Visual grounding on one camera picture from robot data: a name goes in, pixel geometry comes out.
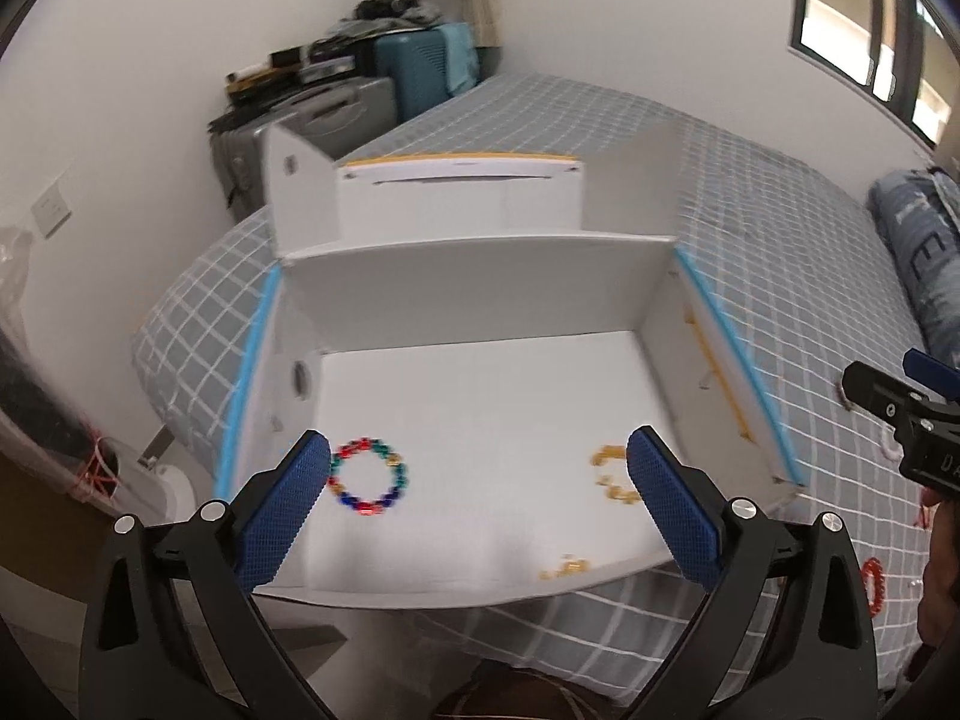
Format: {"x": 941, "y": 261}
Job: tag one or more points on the light blue cloth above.
{"x": 459, "y": 60}

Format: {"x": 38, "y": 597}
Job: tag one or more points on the teal suitcase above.
{"x": 420, "y": 67}

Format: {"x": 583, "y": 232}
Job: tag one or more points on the person's right hand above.
{"x": 945, "y": 577}

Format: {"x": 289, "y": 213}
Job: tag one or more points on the white fan base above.
{"x": 161, "y": 487}

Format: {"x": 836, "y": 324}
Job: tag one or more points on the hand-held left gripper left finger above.
{"x": 289, "y": 510}

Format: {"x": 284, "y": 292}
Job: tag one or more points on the small amber bead piece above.
{"x": 570, "y": 564}

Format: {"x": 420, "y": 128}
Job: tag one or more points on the blue-grey pillow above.
{"x": 922, "y": 255}

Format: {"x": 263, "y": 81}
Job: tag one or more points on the grey checked bed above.
{"x": 787, "y": 240}

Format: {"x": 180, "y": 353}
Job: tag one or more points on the grey suitcase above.
{"x": 337, "y": 112}

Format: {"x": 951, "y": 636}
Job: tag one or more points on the clear plastic bag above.
{"x": 19, "y": 277}

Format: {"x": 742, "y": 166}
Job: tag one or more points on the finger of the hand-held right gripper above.
{"x": 934, "y": 367}
{"x": 877, "y": 390}

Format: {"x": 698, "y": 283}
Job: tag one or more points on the white cardboard box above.
{"x": 480, "y": 427}

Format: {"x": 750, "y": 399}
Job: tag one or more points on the stack of black devices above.
{"x": 300, "y": 67}

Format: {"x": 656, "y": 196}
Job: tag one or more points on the pile of dark clothes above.
{"x": 394, "y": 9}

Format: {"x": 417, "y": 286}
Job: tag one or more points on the dark framed window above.
{"x": 840, "y": 22}

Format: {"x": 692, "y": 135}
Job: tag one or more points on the black wrapped bundle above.
{"x": 37, "y": 405}

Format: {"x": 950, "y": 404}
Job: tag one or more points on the white wall socket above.
{"x": 51, "y": 208}

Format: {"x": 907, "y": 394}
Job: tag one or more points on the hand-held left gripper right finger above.
{"x": 667, "y": 510}

